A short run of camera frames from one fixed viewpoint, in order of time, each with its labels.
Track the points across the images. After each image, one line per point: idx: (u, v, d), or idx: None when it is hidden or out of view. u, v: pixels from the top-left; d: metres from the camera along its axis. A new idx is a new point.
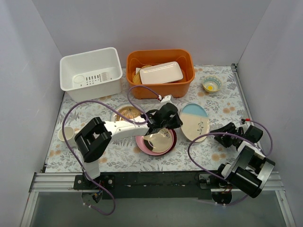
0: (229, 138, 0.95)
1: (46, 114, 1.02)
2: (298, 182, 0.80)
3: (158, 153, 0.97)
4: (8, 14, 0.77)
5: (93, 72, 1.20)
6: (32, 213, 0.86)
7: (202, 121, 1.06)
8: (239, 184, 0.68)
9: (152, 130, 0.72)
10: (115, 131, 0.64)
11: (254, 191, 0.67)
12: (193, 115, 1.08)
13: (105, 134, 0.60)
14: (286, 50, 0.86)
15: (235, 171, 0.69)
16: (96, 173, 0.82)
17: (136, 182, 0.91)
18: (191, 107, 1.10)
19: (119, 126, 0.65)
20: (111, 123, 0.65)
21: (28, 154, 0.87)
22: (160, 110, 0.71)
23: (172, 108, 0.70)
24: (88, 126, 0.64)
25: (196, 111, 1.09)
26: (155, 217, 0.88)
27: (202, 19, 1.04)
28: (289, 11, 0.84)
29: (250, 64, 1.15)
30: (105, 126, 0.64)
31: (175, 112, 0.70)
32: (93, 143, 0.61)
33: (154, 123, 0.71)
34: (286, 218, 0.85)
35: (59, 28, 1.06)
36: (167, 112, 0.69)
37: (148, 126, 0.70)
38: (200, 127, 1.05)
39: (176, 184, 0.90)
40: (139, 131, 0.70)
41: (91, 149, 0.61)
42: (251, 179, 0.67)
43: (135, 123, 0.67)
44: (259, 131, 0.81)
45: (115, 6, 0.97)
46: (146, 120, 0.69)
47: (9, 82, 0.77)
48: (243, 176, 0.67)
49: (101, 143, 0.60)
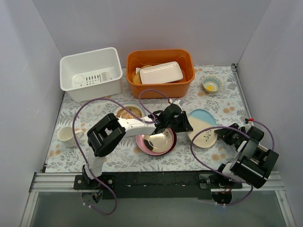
0: (231, 138, 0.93)
1: (46, 114, 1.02)
2: (299, 182, 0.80)
3: (159, 153, 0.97)
4: (8, 15, 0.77)
5: (93, 72, 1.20)
6: (32, 213, 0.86)
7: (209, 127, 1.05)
8: (245, 175, 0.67)
9: (157, 130, 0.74)
10: (128, 127, 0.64)
11: (258, 181, 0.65)
12: (198, 122, 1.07)
13: (120, 129, 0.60)
14: (286, 50, 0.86)
15: (239, 162, 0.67)
16: (100, 172, 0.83)
17: (136, 182, 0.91)
18: (193, 114, 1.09)
19: (131, 123, 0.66)
20: (124, 119, 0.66)
21: (28, 154, 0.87)
22: (165, 111, 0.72)
23: (176, 109, 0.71)
24: (102, 121, 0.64)
25: (200, 117, 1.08)
26: (155, 217, 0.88)
27: (202, 19, 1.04)
28: (289, 12, 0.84)
29: (250, 64, 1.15)
30: (119, 122, 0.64)
31: (179, 112, 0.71)
32: (106, 138, 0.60)
33: (159, 123, 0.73)
34: (286, 218, 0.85)
35: (59, 28, 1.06)
36: (172, 113, 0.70)
37: (155, 126, 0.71)
38: (207, 134, 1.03)
39: (175, 184, 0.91)
40: (147, 130, 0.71)
41: (103, 144, 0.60)
42: (257, 170, 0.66)
43: (144, 122, 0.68)
44: (259, 133, 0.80)
45: (114, 6, 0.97)
46: (154, 120, 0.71)
47: (9, 81, 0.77)
48: (247, 167, 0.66)
49: (114, 137, 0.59)
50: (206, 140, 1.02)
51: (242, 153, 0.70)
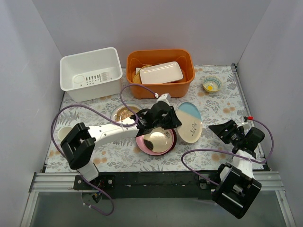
0: (229, 138, 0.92)
1: (46, 114, 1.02)
2: (298, 182, 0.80)
3: (159, 153, 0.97)
4: (8, 14, 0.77)
5: (93, 72, 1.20)
6: (32, 214, 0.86)
7: (195, 122, 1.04)
8: (225, 204, 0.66)
9: (144, 130, 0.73)
10: (100, 136, 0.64)
11: (239, 212, 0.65)
12: (185, 115, 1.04)
13: (89, 141, 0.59)
14: (286, 50, 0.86)
15: (219, 192, 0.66)
16: (94, 174, 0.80)
17: (136, 182, 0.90)
18: (181, 107, 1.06)
19: (106, 130, 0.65)
20: (96, 128, 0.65)
21: (28, 154, 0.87)
22: (152, 109, 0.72)
23: (163, 107, 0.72)
24: (74, 132, 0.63)
25: (187, 109, 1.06)
26: (155, 217, 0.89)
27: (202, 19, 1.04)
28: (289, 11, 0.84)
29: (250, 64, 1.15)
30: (89, 132, 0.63)
31: (167, 111, 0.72)
32: (76, 151, 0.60)
33: (146, 124, 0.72)
34: (286, 218, 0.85)
35: (58, 28, 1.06)
36: (159, 112, 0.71)
37: (142, 126, 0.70)
38: (193, 128, 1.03)
39: (175, 184, 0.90)
40: (128, 133, 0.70)
41: (75, 157, 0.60)
42: (236, 200, 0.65)
43: (122, 126, 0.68)
44: (259, 136, 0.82)
45: (115, 6, 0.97)
46: (136, 121, 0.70)
47: (9, 81, 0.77)
48: (227, 197, 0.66)
49: (84, 150, 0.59)
50: (191, 135, 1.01)
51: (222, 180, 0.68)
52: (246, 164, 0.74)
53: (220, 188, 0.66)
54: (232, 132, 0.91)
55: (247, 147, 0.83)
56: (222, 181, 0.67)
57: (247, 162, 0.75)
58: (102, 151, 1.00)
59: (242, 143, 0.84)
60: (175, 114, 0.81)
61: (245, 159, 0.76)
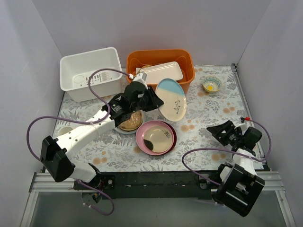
0: (227, 138, 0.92)
1: (46, 114, 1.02)
2: (298, 183, 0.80)
3: (158, 153, 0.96)
4: (8, 14, 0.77)
5: (93, 72, 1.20)
6: (32, 214, 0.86)
7: (179, 100, 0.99)
8: (229, 203, 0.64)
9: (122, 117, 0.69)
10: (71, 143, 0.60)
11: (244, 210, 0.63)
12: (166, 93, 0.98)
13: (60, 153, 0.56)
14: (285, 50, 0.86)
15: (223, 191, 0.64)
16: (89, 176, 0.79)
17: (136, 183, 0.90)
18: (162, 84, 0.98)
19: (76, 136, 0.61)
20: (66, 136, 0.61)
21: (28, 154, 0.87)
22: (125, 93, 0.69)
23: (136, 88, 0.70)
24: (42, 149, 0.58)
25: (168, 87, 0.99)
26: (155, 217, 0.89)
27: (202, 19, 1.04)
28: (289, 11, 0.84)
29: (250, 65, 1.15)
30: (58, 143, 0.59)
31: (141, 91, 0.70)
32: (53, 168, 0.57)
33: (121, 109, 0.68)
34: (286, 218, 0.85)
35: (59, 28, 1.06)
36: (133, 94, 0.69)
37: (118, 114, 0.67)
38: (176, 106, 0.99)
39: (176, 184, 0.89)
40: (103, 128, 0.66)
41: (54, 173, 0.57)
42: (241, 198, 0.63)
43: (93, 123, 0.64)
44: (257, 135, 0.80)
45: (115, 6, 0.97)
46: (108, 111, 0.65)
47: (9, 81, 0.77)
48: (231, 196, 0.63)
49: (57, 165, 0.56)
50: (175, 114, 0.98)
51: (225, 178, 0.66)
52: (248, 161, 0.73)
53: (224, 187, 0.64)
54: (230, 133, 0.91)
55: (246, 145, 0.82)
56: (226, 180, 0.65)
57: (248, 161, 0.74)
58: (102, 151, 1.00)
59: (240, 142, 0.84)
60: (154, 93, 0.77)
61: (245, 157, 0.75)
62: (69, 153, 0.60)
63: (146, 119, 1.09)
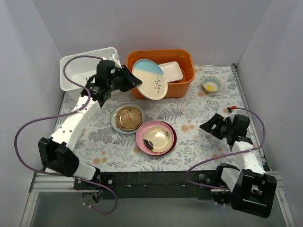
0: (218, 130, 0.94)
1: (46, 114, 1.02)
2: (298, 182, 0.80)
3: (158, 153, 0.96)
4: (8, 14, 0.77)
5: (93, 72, 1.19)
6: (32, 214, 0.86)
7: (158, 79, 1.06)
8: (249, 210, 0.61)
9: (103, 96, 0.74)
10: (68, 135, 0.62)
11: (264, 212, 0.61)
12: (145, 74, 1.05)
13: (61, 148, 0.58)
14: (285, 50, 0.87)
15: (240, 200, 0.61)
16: (92, 171, 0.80)
17: (136, 183, 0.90)
18: (139, 67, 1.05)
19: (70, 127, 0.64)
20: (59, 131, 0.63)
21: (28, 154, 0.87)
22: (99, 73, 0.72)
23: (107, 64, 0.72)
24: (42, 152, 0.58)
25: (145, 69, 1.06)
26: (155, 217, 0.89)
27: (202, 19, 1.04)
28: (289, 11, 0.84)
29: (250, 64, 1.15)
30: (55, 140, 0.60)
31: (113, 66, 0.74)
32: (60, 164, 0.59)
33: (100, 89, 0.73)
34: (286, 218, 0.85)
35: (59, 29, 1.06)
36: (106, 70, 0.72)
37: (98, 93, 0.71)
38: (157, 84, 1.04)
39: (175, 184, 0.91)
40: (90, 112, 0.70)
41: (63, 169, 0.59)
42: (258, 201, 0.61)
43: (78, 110, 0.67)
44: (245, 120, 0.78)
45: (114, 6, 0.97)
46: (89, 95, 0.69)
47: (9, 81, 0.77)
48: (249, 202, 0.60)
49: (64, 160, 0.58)
50: (158, 92, 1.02)
51: (237, 186, 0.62)
52: (251, 157, 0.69)
53: (240, 196, 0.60)
54: (220, 125, 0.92)
55: (240, 135, 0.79)
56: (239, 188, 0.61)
57: (250, 155, 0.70)
58: (102, 151, 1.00)
59: (233, 132, 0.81)
60: (129, 72, 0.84)
61: (246, 152, 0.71)
62: (70, 145, 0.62)
63: (146, 119, 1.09)
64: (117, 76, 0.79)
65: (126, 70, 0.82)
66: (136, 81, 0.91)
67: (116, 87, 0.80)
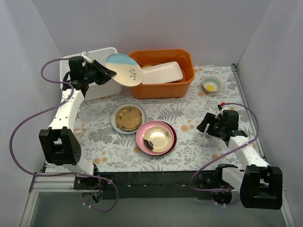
0: (212, 128, 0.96)
1: (46, 114, 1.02)
2: (298, 182, 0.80)
3: (158, 153, 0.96)
4: (8, 15, 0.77)
5: None
6: (32, 214, 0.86)
7: (132, 68, 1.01)
8: (262, 205, 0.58)
9: (84, 87, 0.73)
10: (66, 121, 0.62)
11: (277, 205, 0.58)
12: (117, 67, 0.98)
13: (63, 131, 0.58)
14: (285, 50, 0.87)
15: (251, 198, 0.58)
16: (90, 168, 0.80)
17: (136, 183, 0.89)
18: (110, 60, 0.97)
19: (65, 114, 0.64)
20: (56, 121, 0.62)
21: (28, 154, 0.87)
22: (71, 67, 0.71)
23: (77, 58, 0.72)
24: (45, 144, 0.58)
25: (116, 62, 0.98)
26: (155, 217, 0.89)
27: (202, 19, 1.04)
28: (289, 11, 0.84)
29: (250, 64, 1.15)
30: (55, 128, 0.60)
31: (83, 59, 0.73)
32: (66, 148, 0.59)
33: (78, 82, 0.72)
34: (286, 218, 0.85)
35: (59, 29, 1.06)
36: (77, 63, 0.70)
37: (77, 85, 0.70)
38: (132, 74, 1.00)
39: (176, 184, 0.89)
40: (77, 100, 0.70)
41: (70, 152, 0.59)
42: (268, 195, 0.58)
43: (66, 99, 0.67)
44: (235, 114, 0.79)
45: (114, 6, 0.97)
46: (71, 87, 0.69)
47: (9, 81, 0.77)
48: (260, 197, 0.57)
49: (69, 141, 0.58)
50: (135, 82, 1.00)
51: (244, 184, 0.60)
52: (249, 149, 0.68)
53: (250, 193, 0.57)
54: (213, 122, 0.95)
55: (233, 129, 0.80)
56: (247, 186, 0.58)
57: (249, 147, 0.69)
58: (102, 151, 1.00)
59: (225, 127, 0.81)
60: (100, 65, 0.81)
61: (245, 145, 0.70)
62: None
63: (146, 119, 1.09)
64: (89, 70, 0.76)
65: (97, 64, 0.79)
66: (110, 72, 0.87)
67: (91, 80, 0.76)
